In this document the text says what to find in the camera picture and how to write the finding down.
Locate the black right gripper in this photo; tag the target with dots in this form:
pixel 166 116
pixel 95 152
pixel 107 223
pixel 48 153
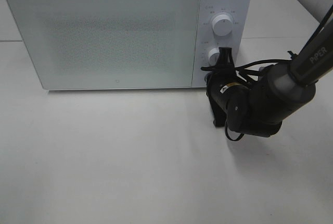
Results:
pixel 222 83

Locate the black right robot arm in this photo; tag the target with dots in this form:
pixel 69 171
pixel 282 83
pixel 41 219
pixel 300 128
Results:
pixel 255 98

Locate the white microwave oven body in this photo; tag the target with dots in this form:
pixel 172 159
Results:
pixel 223 0

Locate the upper white power knob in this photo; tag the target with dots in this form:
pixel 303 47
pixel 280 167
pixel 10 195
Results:
pixel 222 24

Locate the white timer knob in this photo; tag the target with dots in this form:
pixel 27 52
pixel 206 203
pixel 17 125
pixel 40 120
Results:
pixel 213 56

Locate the white microwave door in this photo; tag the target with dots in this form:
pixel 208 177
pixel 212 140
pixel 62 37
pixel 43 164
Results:
pixel 109 44

